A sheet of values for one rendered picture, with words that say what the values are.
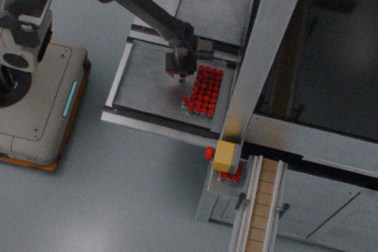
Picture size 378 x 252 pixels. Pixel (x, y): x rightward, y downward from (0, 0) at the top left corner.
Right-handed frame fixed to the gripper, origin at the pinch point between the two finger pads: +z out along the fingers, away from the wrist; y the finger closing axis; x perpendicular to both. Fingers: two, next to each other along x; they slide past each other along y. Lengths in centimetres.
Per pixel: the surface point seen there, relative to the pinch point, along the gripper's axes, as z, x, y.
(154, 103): 4.1, -8.8, -8.3
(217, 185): 4.1, -37.8, 12.0
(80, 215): 92, -26, -43
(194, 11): 4.6, 29.5, 6.1
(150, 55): 4.3, 10.2, -10.2
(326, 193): 18, -36, 52
